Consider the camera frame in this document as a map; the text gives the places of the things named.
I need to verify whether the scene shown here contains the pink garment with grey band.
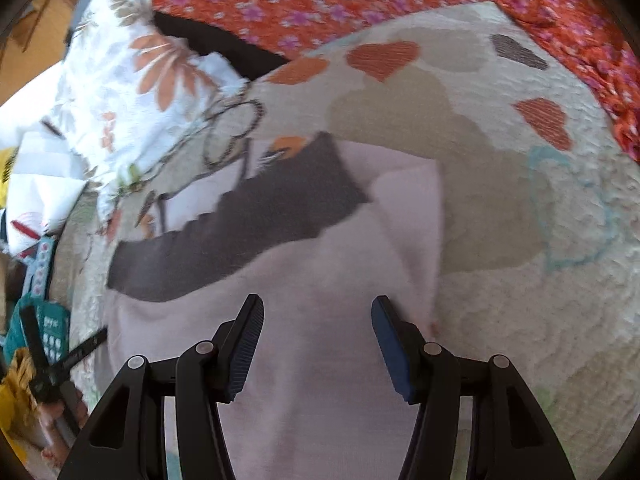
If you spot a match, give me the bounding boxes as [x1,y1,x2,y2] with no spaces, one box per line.
[104,131,447,480]

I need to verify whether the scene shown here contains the yellow cloth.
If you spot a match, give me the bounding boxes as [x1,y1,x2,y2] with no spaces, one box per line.
[0,349,42,463]

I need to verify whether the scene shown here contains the orange floral cloth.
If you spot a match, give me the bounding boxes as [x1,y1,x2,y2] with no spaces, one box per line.
[149,0,640,153]

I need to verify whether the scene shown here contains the black tripod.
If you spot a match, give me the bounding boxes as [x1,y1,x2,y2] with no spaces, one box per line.
[19,304,110,436]

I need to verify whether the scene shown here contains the beige heart print blanket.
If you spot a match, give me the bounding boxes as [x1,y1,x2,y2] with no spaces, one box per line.
[47,1,640,480]

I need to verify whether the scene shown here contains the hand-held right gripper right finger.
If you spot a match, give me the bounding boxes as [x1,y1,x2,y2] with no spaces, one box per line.
[371,295,579,480]

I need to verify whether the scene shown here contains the white striped cloth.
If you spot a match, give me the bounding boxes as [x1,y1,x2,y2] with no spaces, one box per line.
[0,129,92,262]

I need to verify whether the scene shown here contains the white floral cloth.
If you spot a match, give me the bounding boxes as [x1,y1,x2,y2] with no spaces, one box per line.
[50,0,251,233]

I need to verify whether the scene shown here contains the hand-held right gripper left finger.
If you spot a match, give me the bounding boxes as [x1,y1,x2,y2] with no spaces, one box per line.
[57,294,265,480]

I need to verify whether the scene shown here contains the teal patterned cloth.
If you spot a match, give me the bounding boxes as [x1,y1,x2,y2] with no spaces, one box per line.
[4,291,72,367]

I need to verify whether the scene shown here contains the blue patterned strip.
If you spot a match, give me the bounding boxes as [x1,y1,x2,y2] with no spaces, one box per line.
[21,234,57,297]

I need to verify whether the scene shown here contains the cardboard box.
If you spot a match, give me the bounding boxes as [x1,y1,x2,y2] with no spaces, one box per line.
[4,0,108,108]

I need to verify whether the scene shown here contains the black cloth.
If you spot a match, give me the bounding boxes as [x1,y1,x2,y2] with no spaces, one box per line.
[151,10,292,82]

